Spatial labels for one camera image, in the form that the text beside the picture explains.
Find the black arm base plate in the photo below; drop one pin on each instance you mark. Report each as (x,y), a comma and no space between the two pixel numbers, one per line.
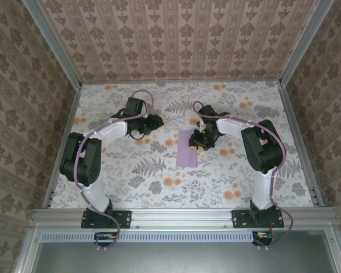
(122,219)
(240,219)

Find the grey sheet metal panel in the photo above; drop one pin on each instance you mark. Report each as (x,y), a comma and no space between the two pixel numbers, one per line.
(173,258)

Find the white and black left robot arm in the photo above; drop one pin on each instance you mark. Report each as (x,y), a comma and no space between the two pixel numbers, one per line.
(113,132)

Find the purple paper sheet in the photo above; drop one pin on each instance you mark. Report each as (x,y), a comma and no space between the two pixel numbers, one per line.
(184,155)

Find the floral patterned table cover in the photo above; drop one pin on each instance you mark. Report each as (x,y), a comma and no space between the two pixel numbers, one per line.
(187,185)

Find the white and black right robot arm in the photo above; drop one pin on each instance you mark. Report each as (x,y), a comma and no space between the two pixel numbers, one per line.
(230,126)

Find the wide aluminium frame rail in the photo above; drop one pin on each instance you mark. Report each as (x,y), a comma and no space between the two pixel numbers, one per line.
(182,219)

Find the aluminium table side rail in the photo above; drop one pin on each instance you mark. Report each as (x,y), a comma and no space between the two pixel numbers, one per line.
(71,113)
(299,142)

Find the thin aluminium wall rail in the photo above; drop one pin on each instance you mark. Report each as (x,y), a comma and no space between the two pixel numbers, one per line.
(187,82)

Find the aluminium frame corner post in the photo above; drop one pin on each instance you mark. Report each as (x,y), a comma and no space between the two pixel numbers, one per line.
(307,42)
(54,45)

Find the black connector board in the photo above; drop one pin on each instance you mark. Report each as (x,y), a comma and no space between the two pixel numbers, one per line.
(262,236)
(105,236)

